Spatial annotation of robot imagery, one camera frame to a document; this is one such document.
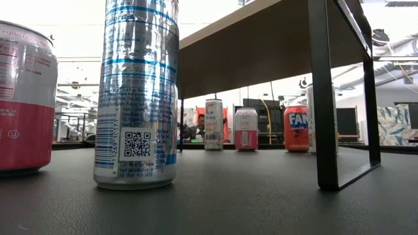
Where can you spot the wooden shelf black metal legs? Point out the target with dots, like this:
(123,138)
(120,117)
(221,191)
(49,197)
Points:
(261,49)

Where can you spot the red Fanta soda can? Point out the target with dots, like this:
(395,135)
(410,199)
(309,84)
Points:
(295,130)

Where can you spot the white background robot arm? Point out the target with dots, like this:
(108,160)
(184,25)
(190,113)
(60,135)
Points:
(72,130)

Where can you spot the black screen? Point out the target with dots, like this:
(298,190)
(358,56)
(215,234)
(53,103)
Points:
(347,121)

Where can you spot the red fabric panel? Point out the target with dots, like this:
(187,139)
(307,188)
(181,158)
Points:
(226,125)

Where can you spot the person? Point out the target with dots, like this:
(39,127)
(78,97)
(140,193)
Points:
(200,125)

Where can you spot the tall white can black lid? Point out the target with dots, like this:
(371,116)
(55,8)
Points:
(214,124)
(310,124)

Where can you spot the leaf print fabric panel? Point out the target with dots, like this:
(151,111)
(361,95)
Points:
(189,117)
(392,125)

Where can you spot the black equipment cabinet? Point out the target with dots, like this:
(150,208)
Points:
(277,120)

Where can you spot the pink white sparkling water can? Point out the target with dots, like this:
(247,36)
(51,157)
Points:
(29,98)
(246,130)

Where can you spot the black ceiling-mounted device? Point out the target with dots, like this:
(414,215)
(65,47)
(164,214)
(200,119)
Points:
(380,37)
(303,83)

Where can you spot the Red Bull energy drink can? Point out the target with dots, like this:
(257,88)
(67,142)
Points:
(137,98)

